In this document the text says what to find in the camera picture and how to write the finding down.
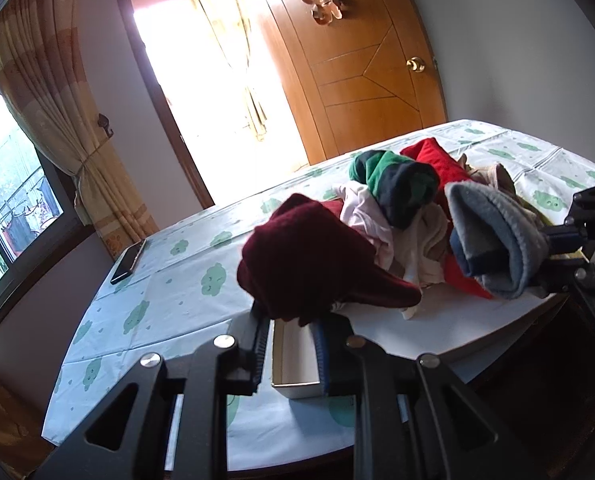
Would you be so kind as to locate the dark wooden table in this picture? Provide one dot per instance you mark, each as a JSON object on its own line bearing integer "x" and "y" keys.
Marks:
{"x": 287, "y": 465}

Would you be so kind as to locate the black smartphone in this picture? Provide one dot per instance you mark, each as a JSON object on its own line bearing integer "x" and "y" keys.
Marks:
{"x": 128, "y": 261}

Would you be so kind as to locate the grey navy underwear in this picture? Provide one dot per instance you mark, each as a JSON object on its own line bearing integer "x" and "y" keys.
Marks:
{"x": 497, "y": 240}

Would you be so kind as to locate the beige underwear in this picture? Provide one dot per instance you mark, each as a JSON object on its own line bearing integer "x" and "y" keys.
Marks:
{"x": 492, "y": 180}

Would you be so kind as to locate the laundry on clothesline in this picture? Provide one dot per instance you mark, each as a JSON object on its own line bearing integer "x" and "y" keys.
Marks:
{"x": 27, "y": 210}

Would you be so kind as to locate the brass door knob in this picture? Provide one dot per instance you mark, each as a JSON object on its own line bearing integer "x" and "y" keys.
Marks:
{"x": 416, "y": 65}

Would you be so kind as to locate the shallow cardboard box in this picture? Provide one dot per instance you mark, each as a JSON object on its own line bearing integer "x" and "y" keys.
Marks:
{"x": 292, "y": 350}

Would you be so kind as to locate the beige striped curtain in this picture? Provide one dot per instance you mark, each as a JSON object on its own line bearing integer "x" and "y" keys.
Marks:
{"x": 52, "y": 85}

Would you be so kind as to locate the brown wooden door frame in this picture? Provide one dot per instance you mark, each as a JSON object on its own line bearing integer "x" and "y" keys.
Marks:
{"x": 163, "y": 110}

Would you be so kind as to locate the dark curtain wall hook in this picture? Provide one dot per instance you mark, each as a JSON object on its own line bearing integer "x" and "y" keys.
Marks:
{"x": 104, "y": 125}

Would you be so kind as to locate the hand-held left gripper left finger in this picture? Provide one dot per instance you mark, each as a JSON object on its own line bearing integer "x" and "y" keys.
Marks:
{"x": 258, "y": 355}

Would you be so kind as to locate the brown wooden door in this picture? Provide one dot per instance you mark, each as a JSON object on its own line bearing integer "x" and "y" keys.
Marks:
{"x": 357, "y": 85}

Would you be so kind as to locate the dark framed sliding window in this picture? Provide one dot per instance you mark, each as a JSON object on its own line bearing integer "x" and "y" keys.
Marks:
{"x": 7, "y": 170}

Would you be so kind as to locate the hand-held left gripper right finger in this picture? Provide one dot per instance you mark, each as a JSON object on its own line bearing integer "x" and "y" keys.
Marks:
{"x": 322, "y": 360}

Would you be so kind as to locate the green navy underwear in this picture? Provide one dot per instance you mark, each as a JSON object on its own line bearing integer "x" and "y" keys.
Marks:
{"x": 402, "y": 185}

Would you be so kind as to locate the pale pink underwear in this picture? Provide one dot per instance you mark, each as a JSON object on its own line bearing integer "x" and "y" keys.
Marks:
{"x": 362, "y": 215}

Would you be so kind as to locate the maroon underwear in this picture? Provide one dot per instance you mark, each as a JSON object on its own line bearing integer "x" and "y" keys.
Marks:
{"x": 307, "y": 260}

